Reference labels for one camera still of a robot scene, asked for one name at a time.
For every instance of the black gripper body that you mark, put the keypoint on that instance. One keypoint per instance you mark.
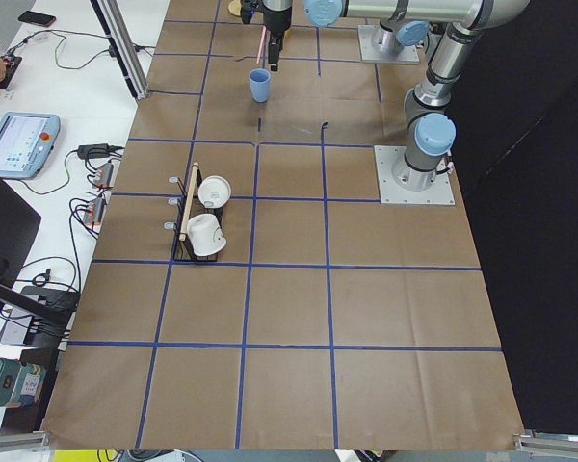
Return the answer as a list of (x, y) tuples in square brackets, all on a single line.
[(275, 21)]

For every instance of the pink chopstick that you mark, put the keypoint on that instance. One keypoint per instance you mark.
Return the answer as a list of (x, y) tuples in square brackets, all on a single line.
[(261, 44)]

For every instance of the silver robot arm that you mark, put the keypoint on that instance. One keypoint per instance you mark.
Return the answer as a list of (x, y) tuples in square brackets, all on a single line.
[(404, 36), (431, 133)]

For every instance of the wooden cup tree stand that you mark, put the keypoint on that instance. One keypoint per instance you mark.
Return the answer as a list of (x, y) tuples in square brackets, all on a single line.
[(234, 7)]

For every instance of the light blue cup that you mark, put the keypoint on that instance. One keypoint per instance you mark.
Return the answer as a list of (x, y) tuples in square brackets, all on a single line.
[(260, 84)]

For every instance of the white cup upper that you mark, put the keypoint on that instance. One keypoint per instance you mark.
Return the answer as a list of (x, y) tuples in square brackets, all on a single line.
[(214, 192)]

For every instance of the white cup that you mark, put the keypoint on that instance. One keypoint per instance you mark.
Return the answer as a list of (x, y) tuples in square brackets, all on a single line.
[(206, 235), (214, 192)]

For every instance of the white cup lower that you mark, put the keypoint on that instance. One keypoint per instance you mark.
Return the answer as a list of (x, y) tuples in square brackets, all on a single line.
[(206, 235)]

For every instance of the black power brick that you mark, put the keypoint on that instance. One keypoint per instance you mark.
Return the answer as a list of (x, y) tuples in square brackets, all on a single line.
[(93, 151)]

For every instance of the orange adapter box upper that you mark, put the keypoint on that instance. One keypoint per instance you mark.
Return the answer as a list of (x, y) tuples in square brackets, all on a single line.
[(102, 178)]

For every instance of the orange adapter box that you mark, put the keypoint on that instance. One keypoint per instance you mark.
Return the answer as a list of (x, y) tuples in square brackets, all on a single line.
[(94, 212), (102, 178)]

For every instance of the black smartphone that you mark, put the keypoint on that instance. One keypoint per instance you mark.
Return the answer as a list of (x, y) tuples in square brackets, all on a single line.
[(38, 19)]

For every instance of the orange adapter box lower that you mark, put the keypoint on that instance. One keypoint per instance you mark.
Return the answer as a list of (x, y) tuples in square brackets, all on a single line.
[(94, 212)]

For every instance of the blue teach pendant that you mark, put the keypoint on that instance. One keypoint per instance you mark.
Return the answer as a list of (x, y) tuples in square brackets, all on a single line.
[(26, 140)]

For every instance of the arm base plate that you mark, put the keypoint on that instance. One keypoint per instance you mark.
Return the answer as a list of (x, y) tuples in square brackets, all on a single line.
[(399, 184), (368, 53)]

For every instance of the aluminium frame post left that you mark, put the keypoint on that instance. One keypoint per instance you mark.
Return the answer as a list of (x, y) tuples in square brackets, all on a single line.
[(115, 31)]

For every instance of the black wire cup rack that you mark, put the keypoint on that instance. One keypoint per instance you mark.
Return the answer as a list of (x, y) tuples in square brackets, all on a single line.
[(187, 206)]

